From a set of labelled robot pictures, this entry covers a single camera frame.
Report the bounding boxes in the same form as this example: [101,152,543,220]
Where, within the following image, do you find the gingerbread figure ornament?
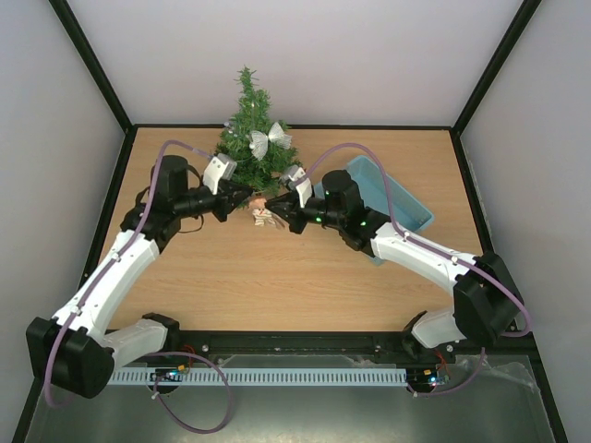
[248,196,268,227]

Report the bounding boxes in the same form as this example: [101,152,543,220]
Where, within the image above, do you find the small green christmas tree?
[215,66,301,196]

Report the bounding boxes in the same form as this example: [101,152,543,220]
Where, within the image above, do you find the white mesh bow ornament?
[249,122,292,161]

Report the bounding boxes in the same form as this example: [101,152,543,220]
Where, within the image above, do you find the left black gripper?
[175,180,253,222]

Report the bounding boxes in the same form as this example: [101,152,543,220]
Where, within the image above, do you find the light blue plastic basket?
[340,155,433,267]

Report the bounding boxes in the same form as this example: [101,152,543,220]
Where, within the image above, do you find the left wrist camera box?
[202,153,237,195]

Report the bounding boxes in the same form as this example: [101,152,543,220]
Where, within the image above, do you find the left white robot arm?
[26,154,252,399]

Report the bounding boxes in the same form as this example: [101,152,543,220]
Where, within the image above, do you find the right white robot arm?
[266,170,523,362]

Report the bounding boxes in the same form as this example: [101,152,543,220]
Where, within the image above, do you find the white cable duct rail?
[108,367,407,387]

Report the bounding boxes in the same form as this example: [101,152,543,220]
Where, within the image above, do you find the black frame rail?
[55,329,537,363]

